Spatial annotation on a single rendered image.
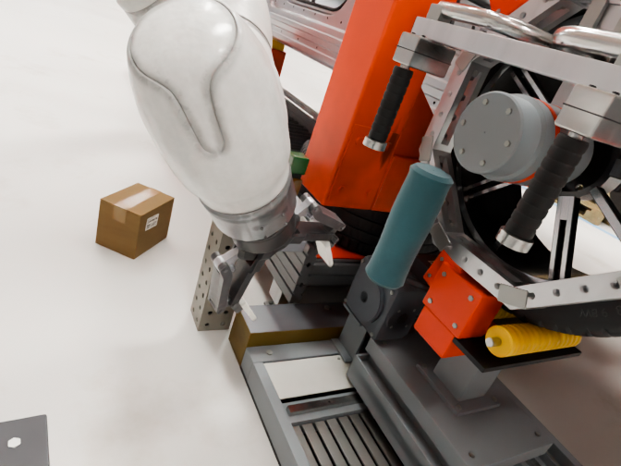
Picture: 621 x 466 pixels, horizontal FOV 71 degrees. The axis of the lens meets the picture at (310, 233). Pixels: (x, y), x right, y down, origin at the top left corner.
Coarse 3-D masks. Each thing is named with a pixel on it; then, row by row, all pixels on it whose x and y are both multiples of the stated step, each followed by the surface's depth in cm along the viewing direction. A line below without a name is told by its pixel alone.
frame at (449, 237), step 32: (544, 0) 77; (576, 0) 73; (480, 64) 90; (448, 96) 94; (448, 128) 99; (448, 160) 99; (448, 192) 98; (448, 224) 94; (480, 256) 86; (512, 288) 78; (544, 288) 74; (576, 288) 69; (608, 288) 65
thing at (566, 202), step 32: (544, 96) 86; (608, 160) 80; (480, 192) 98; (512, 192) 110; (576, 192) 80; (608, 192) 80; (480, 224) 98; (576, 224) 81; (512, 256) 94; (544, 256) 101
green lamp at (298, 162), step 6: (294, 156) 92; (300, 156) 93; (306, 156) 95; (294, 162) 93; (300, 162) 93; (306, 162) 94; (294, 168) 94; (300, 168) 94; (306, 168) 95; (300, 174) 95
